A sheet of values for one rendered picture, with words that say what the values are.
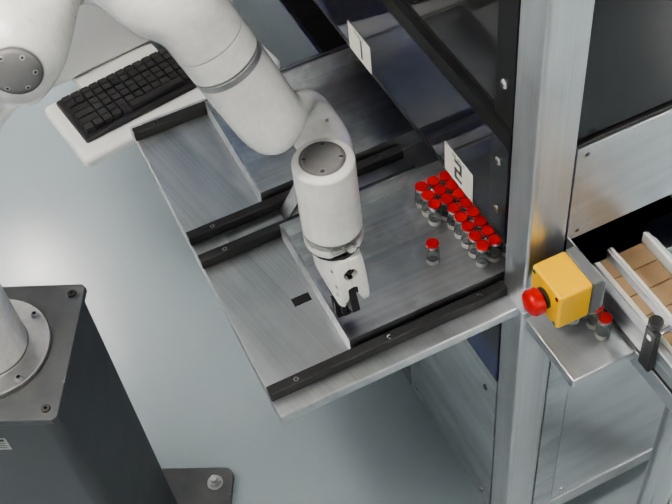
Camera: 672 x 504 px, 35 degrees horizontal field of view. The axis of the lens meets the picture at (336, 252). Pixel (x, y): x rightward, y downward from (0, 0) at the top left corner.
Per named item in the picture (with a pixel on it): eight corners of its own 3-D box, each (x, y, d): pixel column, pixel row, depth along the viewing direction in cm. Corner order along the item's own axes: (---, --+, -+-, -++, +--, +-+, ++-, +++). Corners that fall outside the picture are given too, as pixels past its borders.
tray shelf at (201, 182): (361, 45, 206) (360, 37, 205) (560, 295, 164) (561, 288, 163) (131, 133, 196) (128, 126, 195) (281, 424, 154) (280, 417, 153)
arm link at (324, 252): (374, 234, 143) (375, 248, 146) (345, 193, 149) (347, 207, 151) (318, 258, 142) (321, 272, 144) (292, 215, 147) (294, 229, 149)
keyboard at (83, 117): (226, 22, 223) (224, 12, 222) (261, 55, 216) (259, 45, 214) (56, 106, 211) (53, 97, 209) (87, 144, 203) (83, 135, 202)
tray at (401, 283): (461, 162, 182) (461, 148, 179) (544, 265, 166) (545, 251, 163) (281, 238, 174) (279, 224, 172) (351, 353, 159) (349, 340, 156)
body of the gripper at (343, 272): (374, 248, 145) (378, 296, 153) (341, 200, 151) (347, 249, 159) (324, 269, 143) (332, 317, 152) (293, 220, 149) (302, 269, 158)
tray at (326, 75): (372, 51, 202) (370, 37, 199) (438, 134, 186) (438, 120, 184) (208, 115, 195) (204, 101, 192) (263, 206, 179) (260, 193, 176)
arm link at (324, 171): (301, 199, 149) (301, 249, 143) (290, 132, 138) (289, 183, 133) (361, 194, 148) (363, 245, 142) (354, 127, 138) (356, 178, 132)
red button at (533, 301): (540, 293, 151) (542, 276, 148) (555, 313, 149) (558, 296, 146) (517, 304, 150) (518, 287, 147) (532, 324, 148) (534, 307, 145)
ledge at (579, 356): (601, 289, 164) (602, 282, 163) (651, 349, 157) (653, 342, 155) (524, 325, 162) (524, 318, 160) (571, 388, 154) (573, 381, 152)
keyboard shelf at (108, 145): (214, 5, 232) (212, -5, 230) (283, 69, 216) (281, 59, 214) (29, 95, 218) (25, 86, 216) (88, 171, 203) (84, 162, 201)
